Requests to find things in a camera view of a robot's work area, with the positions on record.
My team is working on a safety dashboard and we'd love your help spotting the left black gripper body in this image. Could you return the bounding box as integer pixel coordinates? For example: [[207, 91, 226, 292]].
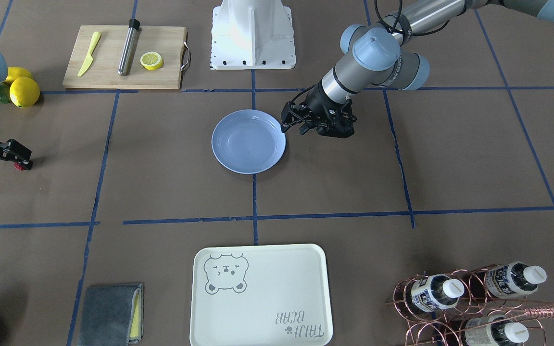
[[301, 85, 357, 138]]

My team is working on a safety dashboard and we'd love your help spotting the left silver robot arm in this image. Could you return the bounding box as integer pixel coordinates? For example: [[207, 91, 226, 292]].
[[281, 0, 554, 138]]

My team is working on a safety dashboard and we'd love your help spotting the yellow lemon front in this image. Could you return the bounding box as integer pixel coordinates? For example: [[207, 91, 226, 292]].
[[10, 77, 40, 108]]

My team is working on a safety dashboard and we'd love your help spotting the yellow lemon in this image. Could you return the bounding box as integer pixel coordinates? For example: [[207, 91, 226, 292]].
[[3, 66, 33, 86], [10, 77, 40, 108]]

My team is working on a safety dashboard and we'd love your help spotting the yellow lemon back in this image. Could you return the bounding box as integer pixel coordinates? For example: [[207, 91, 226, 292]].
[[3, 66, 33, 86]]

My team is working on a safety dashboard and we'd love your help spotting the wooden cutting board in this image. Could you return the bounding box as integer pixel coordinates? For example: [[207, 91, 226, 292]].
[[63, 25, 188, 90]]

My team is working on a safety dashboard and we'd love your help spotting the yellow plastic knife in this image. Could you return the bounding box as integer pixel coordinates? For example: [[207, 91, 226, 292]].
[[77, 31, 101, 77]]

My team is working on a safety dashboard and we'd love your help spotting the lemon half slice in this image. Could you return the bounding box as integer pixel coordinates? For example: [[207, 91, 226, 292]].
[[140, 52, 164, 71]]

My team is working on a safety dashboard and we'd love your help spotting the steel muddler rod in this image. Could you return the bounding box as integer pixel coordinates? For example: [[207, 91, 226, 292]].
[[117, 18, 140, 76]]

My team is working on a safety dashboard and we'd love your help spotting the grey folded cloth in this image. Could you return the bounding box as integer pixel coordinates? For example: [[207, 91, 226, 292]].
[[77, 283, 144, 346]]

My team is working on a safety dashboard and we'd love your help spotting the cream bear tray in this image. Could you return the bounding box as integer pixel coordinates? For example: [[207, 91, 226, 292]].
[[189, 244, 334, 346]]

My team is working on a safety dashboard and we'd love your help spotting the dark drink bottle one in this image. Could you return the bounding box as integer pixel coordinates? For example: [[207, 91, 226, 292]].
[[405, 274, 466, 315]]

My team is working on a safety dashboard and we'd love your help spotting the dark drink bottle two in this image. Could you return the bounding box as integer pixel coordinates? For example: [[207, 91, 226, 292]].
[[469, 261, 548, 299]]

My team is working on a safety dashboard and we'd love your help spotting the dark drink bottle three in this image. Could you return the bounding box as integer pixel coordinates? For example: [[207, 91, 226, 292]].
[[459, 314, 529, 346]]

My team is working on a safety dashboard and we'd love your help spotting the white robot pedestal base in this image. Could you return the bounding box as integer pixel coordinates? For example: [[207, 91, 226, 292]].
[[210, 0, 297, 70]]

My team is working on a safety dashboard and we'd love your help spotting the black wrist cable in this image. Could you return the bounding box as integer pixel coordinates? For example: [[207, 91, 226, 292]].
[[374, 0, 451, 37]]

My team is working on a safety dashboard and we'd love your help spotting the copper wire bottle rack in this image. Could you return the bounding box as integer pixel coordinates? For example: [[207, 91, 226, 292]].
[[389, 264, 543, 346]]

